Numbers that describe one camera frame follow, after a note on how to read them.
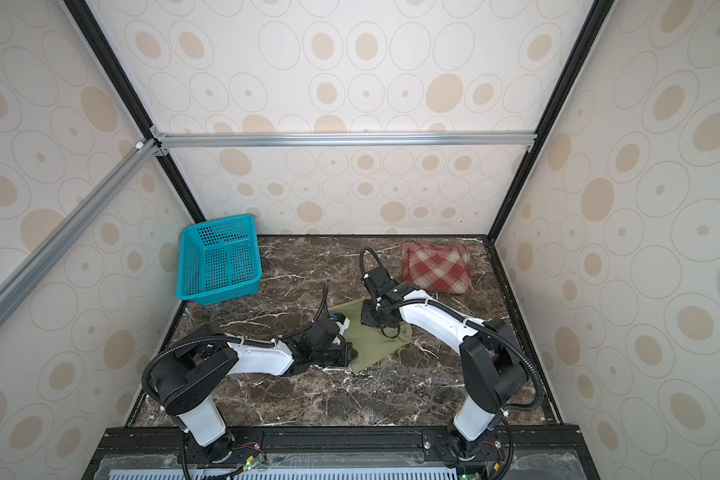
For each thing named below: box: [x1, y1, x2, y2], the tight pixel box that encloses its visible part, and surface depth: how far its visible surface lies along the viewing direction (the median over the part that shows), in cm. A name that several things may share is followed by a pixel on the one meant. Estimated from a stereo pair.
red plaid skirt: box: [401, 243, 474, 294], surface depth 108 cm
